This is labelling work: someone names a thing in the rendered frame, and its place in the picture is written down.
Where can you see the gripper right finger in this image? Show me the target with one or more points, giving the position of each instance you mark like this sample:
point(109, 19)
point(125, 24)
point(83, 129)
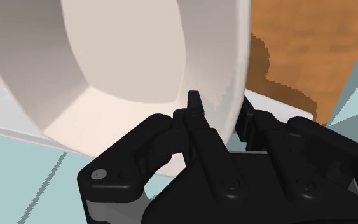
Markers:
point(278, 136)

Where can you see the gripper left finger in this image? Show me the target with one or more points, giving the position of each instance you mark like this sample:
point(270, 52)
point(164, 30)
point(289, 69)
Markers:
point(203, 139)

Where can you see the white bowl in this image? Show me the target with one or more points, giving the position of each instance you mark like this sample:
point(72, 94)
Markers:
point(119, 62)

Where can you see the brown wooden panel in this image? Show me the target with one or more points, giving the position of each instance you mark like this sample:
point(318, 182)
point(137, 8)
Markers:
point(315, 46)

